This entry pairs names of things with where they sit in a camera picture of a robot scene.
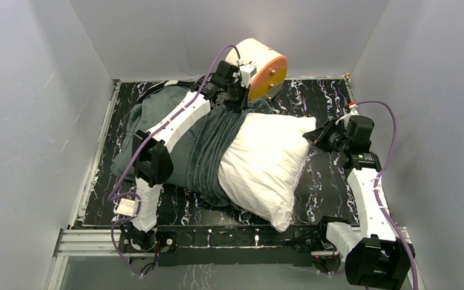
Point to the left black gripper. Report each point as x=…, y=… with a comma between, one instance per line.
x=234, y=95

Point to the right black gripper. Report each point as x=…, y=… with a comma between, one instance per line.
x=320, y=135

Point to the white pillow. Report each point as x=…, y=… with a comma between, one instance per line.
x=261, y=168

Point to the grey plush pillowcase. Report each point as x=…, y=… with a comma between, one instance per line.
x=197, y=155

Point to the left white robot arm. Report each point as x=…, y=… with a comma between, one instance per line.
x=153, y=166

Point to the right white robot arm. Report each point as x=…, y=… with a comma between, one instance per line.
x=375, y=256

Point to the white orange cylindrical drum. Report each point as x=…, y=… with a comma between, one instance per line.
x=271, y=68

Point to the white labelled power box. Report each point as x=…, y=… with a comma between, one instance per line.
x=128, y=208

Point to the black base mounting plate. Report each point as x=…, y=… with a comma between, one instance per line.
x=299, y=245

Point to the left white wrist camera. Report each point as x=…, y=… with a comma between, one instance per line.
x=246, y=72

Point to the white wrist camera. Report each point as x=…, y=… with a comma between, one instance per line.
x=346, y=114
x=246, y=72

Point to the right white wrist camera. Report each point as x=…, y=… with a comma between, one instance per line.
x=346, y=114

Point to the aluminium left frame rail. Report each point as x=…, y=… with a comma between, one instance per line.
x=88, y=179

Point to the aluminium front frame rail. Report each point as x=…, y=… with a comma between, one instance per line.
x=99, y=243

